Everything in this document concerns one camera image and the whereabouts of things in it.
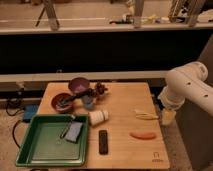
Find orange carrot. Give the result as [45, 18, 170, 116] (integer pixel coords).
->
[130, 132, 157, 140]

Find black remote control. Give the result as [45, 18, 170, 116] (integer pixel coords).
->
[99, 130, 108, 155]

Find yellow banana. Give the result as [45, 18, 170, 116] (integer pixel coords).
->
[134, 109, 159, 120]

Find red bowl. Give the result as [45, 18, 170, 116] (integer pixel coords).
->
[51, 93, 73, 113]

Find blue sponge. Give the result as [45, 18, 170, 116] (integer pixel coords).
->
[65, 122, 83, 142]

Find dark red grapes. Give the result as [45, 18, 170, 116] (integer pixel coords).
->
[92, 82, 107, 97]

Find blue box on floor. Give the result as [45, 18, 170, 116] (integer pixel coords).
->
[22, 105, 38, 123]

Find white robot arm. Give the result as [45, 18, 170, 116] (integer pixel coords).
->
[158, 62, 213, 126]

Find purple bowl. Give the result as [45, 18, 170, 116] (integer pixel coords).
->
[68, 77, 90, 93]

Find black cable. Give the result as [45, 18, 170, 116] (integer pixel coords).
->
[4, 89, 26, 149]

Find wooden board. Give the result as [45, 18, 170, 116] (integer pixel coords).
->
[36, 82, 171, 171]

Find pen in tray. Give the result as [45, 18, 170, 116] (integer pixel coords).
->
[60, 122, 71, 139]

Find white paper cup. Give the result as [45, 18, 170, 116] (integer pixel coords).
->
[89, 110, 109, 126]

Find green plastic tray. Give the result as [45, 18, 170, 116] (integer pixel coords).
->
[15, 114, 89, 168]

